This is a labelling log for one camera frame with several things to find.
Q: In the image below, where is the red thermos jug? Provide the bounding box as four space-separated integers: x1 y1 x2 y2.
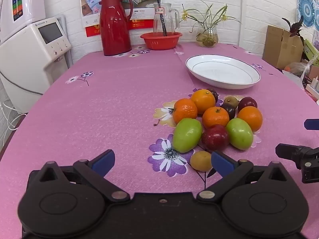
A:
99 0 134 56

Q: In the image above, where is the green box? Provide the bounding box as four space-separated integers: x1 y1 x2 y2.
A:
302 39 319 67

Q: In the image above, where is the glass vase with plant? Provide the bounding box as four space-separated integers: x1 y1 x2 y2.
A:
180 0 242 48

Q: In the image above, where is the black stirring stick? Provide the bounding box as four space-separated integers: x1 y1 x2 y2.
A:
157 0 167 37

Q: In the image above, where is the small yellow citrus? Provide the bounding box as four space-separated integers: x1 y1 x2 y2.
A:
190 151 213 172

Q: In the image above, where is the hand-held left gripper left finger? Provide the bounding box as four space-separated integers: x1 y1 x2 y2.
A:
27 149 130 203

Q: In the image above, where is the pink floral tablecloth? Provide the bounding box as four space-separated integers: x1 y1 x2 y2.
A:
0 43 319 205

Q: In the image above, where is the mandarin with green stem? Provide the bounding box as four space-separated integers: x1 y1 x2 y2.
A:
172 98 198 125
202 106 230 129

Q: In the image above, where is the cardboard box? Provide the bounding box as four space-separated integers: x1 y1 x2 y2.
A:
262 25 305 70

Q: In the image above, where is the medium blue wall plate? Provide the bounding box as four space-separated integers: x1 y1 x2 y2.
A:
314 0 319 31

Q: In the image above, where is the white water dispenser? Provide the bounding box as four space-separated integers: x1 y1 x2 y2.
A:
0 0 47 44

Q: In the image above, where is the clear glass pitcher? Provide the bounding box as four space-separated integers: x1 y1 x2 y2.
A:
153 3 180 34

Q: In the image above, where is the smooth orange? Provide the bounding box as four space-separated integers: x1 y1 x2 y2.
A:
191 89 216 115
237 106 263 132

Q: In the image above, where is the green mango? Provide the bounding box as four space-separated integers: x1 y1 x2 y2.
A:
173 118 203 153
225 118 254 150

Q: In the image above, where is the white power strip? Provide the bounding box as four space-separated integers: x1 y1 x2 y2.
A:
305 77 319 95

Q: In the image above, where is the brown kiwi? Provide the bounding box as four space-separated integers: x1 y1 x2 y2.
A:
223 96 239 108

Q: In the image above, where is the large blue wall plate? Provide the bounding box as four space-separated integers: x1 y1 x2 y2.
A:
296 0 316 28

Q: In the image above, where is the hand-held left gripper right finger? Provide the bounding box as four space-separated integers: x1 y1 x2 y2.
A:
197 151 298 202

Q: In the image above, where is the red plastic basin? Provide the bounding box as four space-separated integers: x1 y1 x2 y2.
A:
140 32 183 50

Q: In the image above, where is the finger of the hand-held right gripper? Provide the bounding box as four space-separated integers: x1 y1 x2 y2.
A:
275 143 319 184
304 119 319 130

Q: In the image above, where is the purple leaf plant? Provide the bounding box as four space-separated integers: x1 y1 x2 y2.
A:
282 15 306 47

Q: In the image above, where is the white cable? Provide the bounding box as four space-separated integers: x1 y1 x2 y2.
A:
0 72 43 131

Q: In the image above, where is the clear plastic bag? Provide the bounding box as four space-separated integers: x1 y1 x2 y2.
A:
282 59 315 90

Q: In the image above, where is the white machine with screen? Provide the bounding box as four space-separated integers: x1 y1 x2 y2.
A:
0 17 73 114

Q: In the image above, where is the dark red plum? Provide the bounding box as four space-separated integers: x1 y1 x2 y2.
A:
238 97 258 112

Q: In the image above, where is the white oval plate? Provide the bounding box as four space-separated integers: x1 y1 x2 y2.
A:
185 55 261 90

